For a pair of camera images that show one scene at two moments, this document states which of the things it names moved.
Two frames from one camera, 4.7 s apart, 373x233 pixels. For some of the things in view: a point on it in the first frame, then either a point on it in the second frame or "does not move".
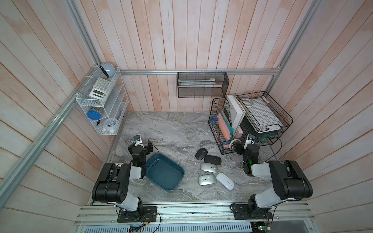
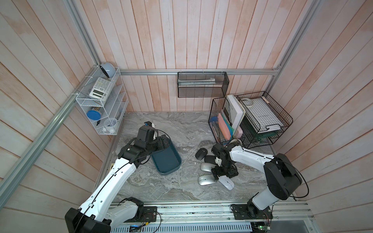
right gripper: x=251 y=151 -> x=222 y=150
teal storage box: x=163 y=172 -> x=167 y=160
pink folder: x=224 y=126 does not move
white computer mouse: x=225 y=181 does not move
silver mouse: x=209 y=167 does not move
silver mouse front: x=206 y=179 does not move
